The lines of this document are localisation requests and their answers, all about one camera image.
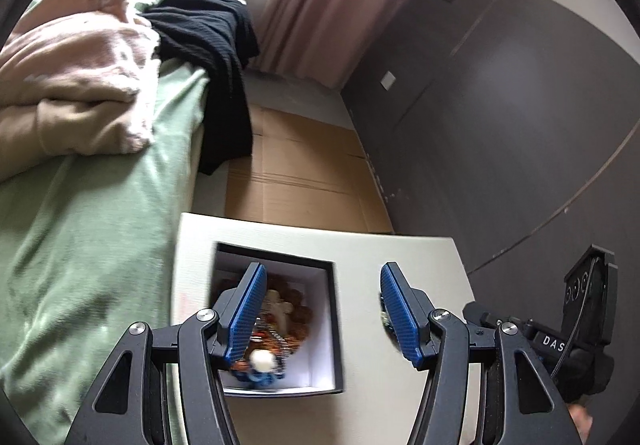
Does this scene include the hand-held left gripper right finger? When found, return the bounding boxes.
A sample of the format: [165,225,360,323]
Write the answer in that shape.
[379,262,581,445]

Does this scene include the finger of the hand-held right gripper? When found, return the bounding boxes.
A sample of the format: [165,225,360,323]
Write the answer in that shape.
[462,301,500,329]

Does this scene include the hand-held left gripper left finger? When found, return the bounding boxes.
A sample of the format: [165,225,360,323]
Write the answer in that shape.
[65,262,268,445]

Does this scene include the cream cross pendant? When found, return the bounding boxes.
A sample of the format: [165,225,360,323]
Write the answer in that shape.
[264,289,296,334]

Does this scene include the white round bead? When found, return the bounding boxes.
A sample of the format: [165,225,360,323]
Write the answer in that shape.
[250,349,279,374]

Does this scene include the brown bead bracelet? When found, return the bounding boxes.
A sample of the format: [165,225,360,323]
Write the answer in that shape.
[215,277,314,357]

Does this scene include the black gift box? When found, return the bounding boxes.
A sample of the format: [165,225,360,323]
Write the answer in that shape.
[209,241,347,397]

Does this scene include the person's right hand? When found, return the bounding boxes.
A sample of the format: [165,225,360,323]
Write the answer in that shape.
[567,402,596,437]

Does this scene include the green bedsheet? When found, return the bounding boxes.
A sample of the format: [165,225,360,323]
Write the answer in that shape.
[0,60,211,445]

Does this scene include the flattened cardboard sheet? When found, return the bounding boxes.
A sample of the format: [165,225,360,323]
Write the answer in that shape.
[224,102,397,234]

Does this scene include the black knit garment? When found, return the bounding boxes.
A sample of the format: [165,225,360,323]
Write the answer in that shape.
[142,0,261,176]

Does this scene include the beige fleece blanket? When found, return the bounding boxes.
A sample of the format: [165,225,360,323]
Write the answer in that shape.
[0,0,162,156]

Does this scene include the pink curtain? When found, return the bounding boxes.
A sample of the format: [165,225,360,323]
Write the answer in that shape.
[255,0,427,88]

